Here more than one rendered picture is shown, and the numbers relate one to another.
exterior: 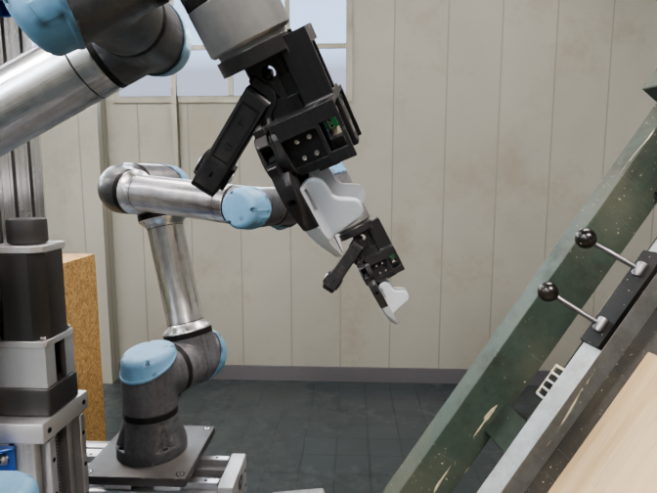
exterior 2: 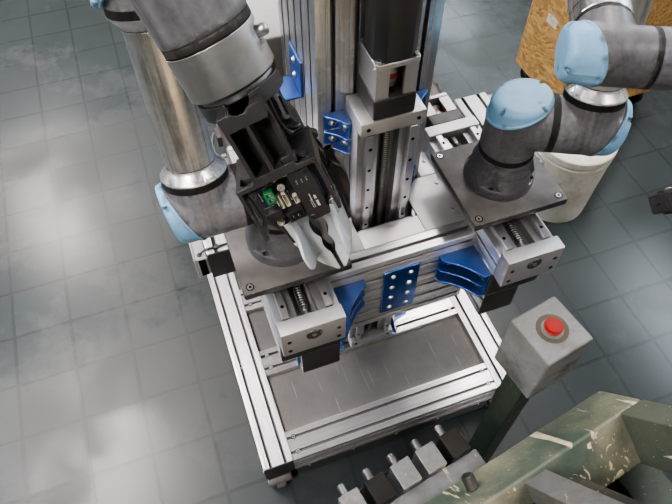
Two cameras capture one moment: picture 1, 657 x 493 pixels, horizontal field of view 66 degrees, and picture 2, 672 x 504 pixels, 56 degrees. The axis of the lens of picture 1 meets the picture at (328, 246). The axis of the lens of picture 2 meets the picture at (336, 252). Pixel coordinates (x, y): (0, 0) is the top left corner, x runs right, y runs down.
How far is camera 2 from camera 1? 67 cm
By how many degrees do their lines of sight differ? 71
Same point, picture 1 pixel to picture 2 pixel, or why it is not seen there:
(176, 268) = not seen: hidden behind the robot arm
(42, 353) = (375, 73)
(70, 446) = (402, 142)
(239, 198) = (565, 42)
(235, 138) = not seen: hidden behind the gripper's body
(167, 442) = (496, 185)
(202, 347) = (586, 125)
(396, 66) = not seen: outside the picture
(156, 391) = (501, 141)
